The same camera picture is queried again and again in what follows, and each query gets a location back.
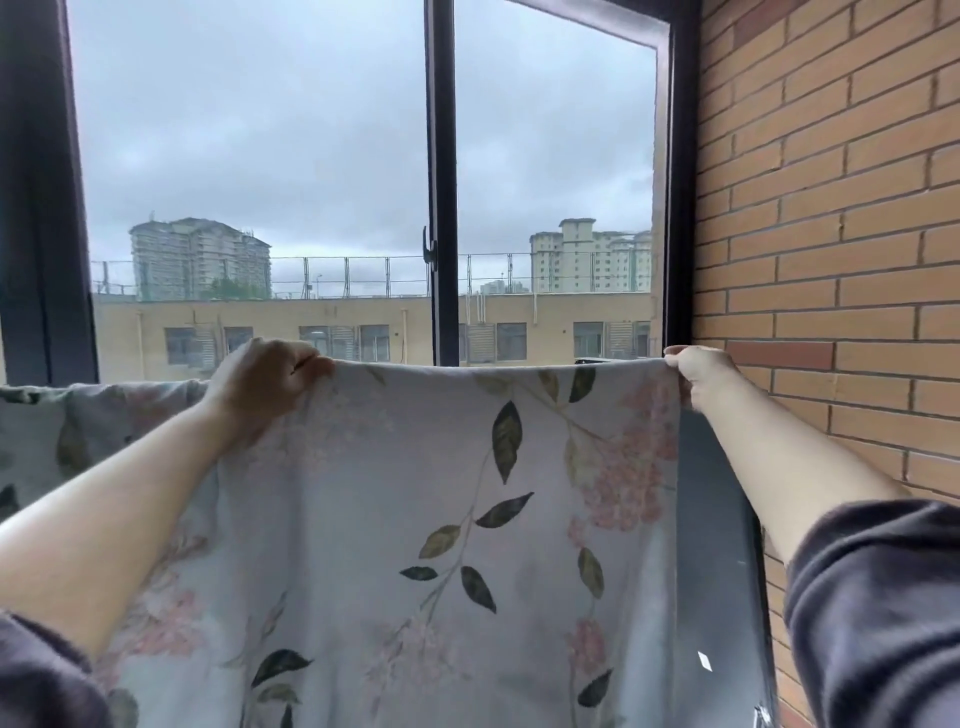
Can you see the black flat panel board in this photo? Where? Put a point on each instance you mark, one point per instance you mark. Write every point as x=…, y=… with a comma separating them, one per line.
x=720, y=562

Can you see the person's right forearm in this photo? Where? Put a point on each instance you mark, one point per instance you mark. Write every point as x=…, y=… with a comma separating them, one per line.
x=787, y=480

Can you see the floral light blue bedsheet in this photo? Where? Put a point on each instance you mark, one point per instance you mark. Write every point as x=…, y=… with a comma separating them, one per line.
x=375, y=525

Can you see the person's dark left sleeve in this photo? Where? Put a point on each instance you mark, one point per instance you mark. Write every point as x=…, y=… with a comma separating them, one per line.
x=45, y=675

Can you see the person's right hand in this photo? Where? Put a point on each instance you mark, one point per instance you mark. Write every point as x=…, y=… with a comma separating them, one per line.
x=709, y=371

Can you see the person's left hand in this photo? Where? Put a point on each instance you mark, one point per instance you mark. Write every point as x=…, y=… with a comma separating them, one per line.
x=262, y=382

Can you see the black metal window frame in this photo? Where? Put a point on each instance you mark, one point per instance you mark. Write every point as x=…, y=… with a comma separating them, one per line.
x=442, y=150

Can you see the long beige building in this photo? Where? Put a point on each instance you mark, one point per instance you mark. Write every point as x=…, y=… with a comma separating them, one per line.
x=262, y=311

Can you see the person's dark sleeve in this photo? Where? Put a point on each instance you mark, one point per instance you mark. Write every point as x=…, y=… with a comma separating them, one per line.
x=45, y=675
x=877, y=615

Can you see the person's dark right sleeve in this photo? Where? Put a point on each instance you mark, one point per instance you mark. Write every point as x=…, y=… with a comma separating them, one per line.
x=877, y=615

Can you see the white tall apartment buildings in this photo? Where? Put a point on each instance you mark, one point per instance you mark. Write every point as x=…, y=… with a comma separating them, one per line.
x=585, y=262

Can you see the person's left forearm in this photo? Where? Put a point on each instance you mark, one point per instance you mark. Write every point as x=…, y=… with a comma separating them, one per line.
x=112, y=525

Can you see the grey tall apartment block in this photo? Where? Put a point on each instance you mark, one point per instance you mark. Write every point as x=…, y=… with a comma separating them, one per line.
x=187, y=259

